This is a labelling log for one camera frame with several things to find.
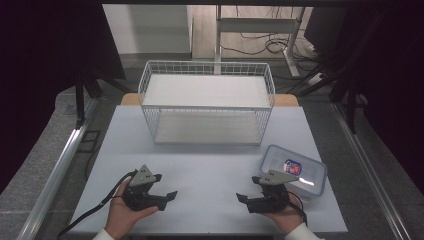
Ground black floor cables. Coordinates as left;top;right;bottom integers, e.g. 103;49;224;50
219;5;323;71

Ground dark curtain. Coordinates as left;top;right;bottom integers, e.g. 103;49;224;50
0;0;127;195
304;0;424;198

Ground wooden board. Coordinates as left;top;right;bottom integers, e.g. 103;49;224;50
119;92;300;108

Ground white wire shelf rack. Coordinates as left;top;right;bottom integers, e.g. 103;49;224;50
137;59;277;146

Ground person's right hand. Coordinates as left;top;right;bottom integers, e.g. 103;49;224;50
263;193;305;235

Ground clear plastic lidded food container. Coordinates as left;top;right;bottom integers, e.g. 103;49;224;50
259;144;328;201

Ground white metal desk frame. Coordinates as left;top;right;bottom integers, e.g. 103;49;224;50
214;4;307;78

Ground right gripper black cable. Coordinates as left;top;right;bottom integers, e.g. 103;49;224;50
285;190;308;225

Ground white cabinet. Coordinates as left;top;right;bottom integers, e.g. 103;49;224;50
102;3;194;56

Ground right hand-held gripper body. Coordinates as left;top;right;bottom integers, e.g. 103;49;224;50
249;169;300;214

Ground aluminium rail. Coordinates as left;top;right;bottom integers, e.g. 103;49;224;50
330;100;414;240
15;97;100;240

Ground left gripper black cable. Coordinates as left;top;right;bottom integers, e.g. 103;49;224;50
55;169;139;240

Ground black metal stand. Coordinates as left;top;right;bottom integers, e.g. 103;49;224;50
288;9;393;135
73;64;134;130

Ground person's left hand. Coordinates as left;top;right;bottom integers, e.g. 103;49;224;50
105;177;160;240

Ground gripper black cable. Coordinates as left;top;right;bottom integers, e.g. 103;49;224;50
55;169;139;240
285;190;308;225

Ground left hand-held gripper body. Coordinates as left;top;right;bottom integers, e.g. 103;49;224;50
121;164;163;212

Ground white power strip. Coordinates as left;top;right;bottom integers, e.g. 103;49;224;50
305;72;327;87

